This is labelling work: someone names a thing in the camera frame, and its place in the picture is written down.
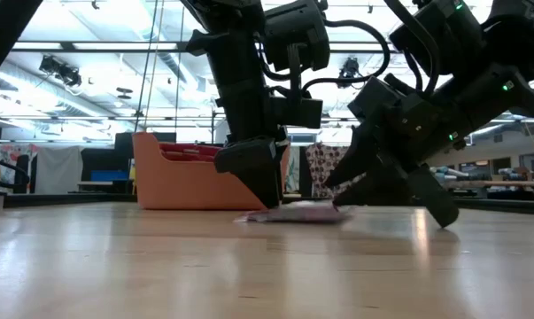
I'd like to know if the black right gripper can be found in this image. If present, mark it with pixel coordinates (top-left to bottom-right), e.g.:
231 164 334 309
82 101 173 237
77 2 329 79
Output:
322 72 472 230

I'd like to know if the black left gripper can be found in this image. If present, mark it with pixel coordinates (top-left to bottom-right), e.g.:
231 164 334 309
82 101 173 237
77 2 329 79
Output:
185 29 325 210

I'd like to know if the orange plastic basket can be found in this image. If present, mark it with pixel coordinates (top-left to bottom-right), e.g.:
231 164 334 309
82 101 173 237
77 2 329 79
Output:
132 131 291 211

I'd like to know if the brown dotted patterned cloth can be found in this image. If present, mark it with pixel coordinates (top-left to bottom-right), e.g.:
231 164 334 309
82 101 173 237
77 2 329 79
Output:
305 142 368 199

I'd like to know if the wooden workbench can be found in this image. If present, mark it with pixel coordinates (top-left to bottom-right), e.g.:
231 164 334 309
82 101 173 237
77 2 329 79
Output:
428 128 534 200

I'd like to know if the blue box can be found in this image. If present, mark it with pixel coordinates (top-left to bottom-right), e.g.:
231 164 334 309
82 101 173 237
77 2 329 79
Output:
90 170 130 183

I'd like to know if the grey hanging cloth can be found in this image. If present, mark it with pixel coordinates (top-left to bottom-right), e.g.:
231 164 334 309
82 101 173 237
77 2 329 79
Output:
35 145 82 195

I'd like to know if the black chair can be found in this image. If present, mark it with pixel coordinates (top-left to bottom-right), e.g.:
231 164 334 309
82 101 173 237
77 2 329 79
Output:
0 141 31 210

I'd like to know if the colourful printed cloth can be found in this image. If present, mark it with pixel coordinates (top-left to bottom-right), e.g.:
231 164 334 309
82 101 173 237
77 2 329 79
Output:
0 144 36 187

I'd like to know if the black ceiling camera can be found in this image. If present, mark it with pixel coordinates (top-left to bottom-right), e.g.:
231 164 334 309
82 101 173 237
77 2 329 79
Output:
38 54 84 89
337 56 366 90

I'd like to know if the thin black hanging cable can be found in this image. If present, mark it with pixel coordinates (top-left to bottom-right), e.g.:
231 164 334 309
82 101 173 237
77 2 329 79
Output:
174 6 187 130
134 0 159 134

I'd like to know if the black left wrist camera cable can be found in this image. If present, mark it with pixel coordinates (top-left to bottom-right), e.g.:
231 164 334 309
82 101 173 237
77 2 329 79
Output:
301 18 391 94

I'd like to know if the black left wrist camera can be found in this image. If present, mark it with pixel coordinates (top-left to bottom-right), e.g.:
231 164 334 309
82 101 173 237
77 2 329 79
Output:
263 0 332 99

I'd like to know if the yellowish hanging rope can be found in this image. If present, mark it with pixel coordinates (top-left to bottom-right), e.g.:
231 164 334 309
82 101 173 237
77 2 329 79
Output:
132 0 166 195

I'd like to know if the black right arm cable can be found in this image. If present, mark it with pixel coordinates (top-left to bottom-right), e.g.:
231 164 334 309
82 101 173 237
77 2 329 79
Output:
383 0 441 97

